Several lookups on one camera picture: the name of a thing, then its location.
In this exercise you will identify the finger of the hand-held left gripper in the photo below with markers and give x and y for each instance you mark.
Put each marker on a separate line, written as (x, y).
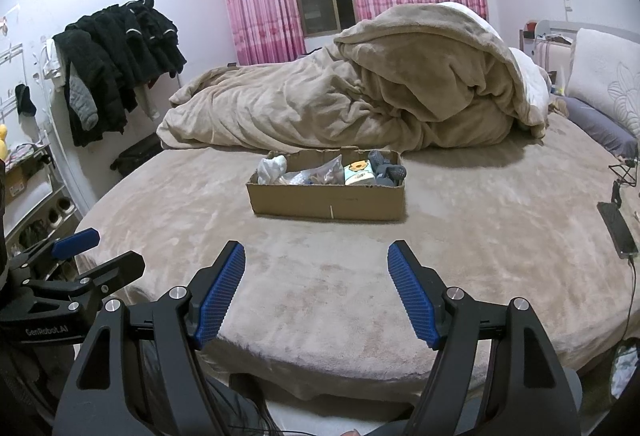
(110, 272)
(75, 243)

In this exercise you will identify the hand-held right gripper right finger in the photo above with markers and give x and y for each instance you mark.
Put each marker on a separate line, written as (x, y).
(412, 298)

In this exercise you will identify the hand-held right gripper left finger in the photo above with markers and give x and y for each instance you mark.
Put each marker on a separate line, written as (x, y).
(220, 296)

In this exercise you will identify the grey sock pair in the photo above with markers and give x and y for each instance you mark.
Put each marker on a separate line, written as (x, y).
(390, 171)

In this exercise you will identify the yellow green tissue packet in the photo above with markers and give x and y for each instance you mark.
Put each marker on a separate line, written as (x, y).
(359, 173)

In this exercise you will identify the white sock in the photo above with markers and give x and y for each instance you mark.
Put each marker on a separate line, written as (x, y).
(271, 168)

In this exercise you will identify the cotton swab bag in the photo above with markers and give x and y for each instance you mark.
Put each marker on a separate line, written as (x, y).
(295, 178)

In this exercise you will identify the clear bag of brown bits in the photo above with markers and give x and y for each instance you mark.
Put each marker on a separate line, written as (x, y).
(325, 171)

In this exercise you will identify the white slippers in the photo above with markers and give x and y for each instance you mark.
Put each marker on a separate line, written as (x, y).
(60, 210)

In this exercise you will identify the white metal shelf rack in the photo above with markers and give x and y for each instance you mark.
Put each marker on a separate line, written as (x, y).
(45, 186)

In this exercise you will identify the small cardboard storage box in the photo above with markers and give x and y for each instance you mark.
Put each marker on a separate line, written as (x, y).
(17, 183)

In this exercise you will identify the round bed with beige sheet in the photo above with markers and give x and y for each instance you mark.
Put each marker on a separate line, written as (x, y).
(300, 266)

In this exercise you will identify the black suitcase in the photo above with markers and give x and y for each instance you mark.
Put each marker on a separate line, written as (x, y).
(137, 156)

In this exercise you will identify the yellow toy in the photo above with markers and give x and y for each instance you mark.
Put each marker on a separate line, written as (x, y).
(2, 141)

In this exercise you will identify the grey quilted garment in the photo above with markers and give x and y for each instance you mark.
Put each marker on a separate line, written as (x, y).
(82, 101)

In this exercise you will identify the black cap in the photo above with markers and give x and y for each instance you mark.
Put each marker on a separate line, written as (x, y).
(24, 101)

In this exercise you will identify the beige hanging garment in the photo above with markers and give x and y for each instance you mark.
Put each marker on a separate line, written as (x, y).
(146, 101)

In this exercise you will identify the hanging black jackets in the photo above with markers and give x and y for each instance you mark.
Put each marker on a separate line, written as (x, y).
(120, 51)

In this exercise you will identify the beige duvet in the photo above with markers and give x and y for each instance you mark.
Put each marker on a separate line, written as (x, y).
(300, 106)

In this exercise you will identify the black smartphone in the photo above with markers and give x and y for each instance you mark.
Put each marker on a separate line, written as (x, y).
(617, 228)

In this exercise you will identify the patterned plastic bag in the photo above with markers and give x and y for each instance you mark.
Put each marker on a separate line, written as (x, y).
(625, 366)

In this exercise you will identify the grey pillow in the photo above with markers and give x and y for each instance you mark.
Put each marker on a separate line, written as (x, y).
(595, 126)

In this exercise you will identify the white embroidered pillow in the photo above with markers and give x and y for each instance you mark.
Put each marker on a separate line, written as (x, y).
(605, 76)

